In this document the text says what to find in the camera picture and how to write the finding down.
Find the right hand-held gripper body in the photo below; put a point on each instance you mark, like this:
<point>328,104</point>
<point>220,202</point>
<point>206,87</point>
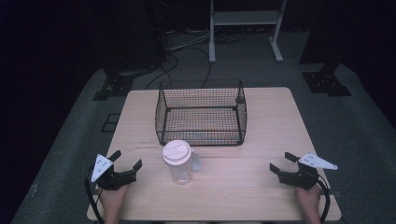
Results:
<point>299,179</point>

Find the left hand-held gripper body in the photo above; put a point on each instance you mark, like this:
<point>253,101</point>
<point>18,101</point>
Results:
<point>120,179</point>

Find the clear cup with white lid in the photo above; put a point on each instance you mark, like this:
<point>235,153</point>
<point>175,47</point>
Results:
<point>178,161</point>

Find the person's left hand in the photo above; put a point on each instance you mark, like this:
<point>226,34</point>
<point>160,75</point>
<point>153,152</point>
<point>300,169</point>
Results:
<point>112,200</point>

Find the person's right hand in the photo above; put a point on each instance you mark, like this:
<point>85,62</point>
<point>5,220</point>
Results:
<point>308,200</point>

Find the black metal stand base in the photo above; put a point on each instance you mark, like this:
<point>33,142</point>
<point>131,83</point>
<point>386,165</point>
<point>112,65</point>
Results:
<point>327,82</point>
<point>115,87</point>

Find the white metal desk frame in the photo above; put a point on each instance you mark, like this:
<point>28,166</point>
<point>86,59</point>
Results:
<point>246,17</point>

